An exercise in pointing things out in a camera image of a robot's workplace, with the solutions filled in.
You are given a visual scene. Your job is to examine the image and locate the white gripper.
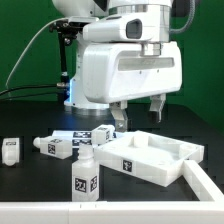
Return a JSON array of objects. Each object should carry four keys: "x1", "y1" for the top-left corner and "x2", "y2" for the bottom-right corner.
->
[{"x1": 82, "y1": 42, "x2": 182, "y2": 132}]

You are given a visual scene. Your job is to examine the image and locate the white square table top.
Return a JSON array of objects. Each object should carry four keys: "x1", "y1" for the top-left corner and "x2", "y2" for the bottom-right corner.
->
[{"x1": 94, "y1": 131, "x2": 204, "y2": 187}]

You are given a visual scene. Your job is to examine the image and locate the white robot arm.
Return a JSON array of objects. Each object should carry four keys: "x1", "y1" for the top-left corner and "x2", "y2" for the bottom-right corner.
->
[{"x1": 52, "y1": 0, "x2": 200, "y2": 131}]

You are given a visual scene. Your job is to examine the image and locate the white sheet with tags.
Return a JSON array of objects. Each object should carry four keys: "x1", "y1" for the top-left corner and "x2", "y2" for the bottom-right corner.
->
[{"x1": 51, "y1": 129, "x2": 127, "y2": 147}]

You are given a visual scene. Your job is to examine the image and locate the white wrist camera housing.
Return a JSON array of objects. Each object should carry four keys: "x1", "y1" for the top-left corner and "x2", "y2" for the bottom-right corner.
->
[{"x1": 83, "y1": 15, "x2": 156, "y2": 43}]

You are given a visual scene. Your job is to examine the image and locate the black cable on table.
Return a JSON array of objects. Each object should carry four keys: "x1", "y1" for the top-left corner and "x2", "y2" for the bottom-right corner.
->
[{"x1": 0, "y1": 83, "x2": 70, "y2": 100}]

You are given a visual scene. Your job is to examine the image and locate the grey braided robot cable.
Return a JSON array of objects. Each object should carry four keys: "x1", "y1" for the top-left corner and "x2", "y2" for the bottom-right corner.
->
[{"x1": 169, "y1": 0, "x2": 197, "y2": 35}]

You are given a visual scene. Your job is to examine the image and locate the white camera cable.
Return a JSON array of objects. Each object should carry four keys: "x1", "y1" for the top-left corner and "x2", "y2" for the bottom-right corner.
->
[{"x1": 5, "y1": 17, "x2": 64, "y2": 98}]

